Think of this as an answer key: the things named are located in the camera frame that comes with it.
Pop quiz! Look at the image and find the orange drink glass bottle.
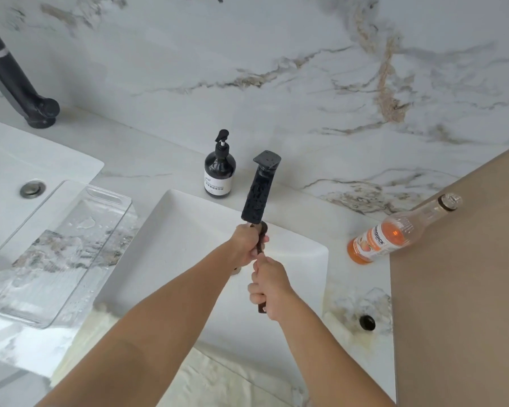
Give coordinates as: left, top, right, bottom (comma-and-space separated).
347, 193, 463, 266

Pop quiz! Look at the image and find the tall black faucet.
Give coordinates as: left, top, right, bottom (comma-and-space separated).
0, 23, 60, 129

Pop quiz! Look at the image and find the beige cabinet panel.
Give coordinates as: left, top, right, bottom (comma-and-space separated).
389, 140, 509, 407

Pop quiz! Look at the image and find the clear plastic cutting board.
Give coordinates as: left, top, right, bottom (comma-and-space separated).
0, 180, 139, 329

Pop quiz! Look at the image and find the round metal sink drain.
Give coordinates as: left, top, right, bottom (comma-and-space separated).
20, 179, 47, 199

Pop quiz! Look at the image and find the black cleaver knife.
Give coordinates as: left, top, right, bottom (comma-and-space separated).
241, 167, 277, 315

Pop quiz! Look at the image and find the black soap pump bottle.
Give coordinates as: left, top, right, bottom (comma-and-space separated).
204, 129, 237, 199

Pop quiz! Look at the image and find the white rectangular sink basin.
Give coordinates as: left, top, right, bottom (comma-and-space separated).
94, 189, 330, 361

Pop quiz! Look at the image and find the black sink faucet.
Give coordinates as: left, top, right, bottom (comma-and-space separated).
253, 151, 282, 172

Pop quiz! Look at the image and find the cream fuzzy cloth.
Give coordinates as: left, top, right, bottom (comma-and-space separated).
51, 303, 310, 407

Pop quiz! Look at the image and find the person's right forearm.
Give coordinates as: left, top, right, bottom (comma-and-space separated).
278, 294, 396, 407

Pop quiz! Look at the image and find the person's left hand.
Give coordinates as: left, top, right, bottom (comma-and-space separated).
230, 224, 270, 268

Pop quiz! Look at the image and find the person's left forearm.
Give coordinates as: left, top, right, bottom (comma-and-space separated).
37, 246, 240, 407

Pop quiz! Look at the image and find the person's right hand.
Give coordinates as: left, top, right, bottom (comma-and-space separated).
248, 255, 298, 322

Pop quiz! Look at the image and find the white sink with metal drain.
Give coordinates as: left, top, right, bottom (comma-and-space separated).
0, 116, 105, 264

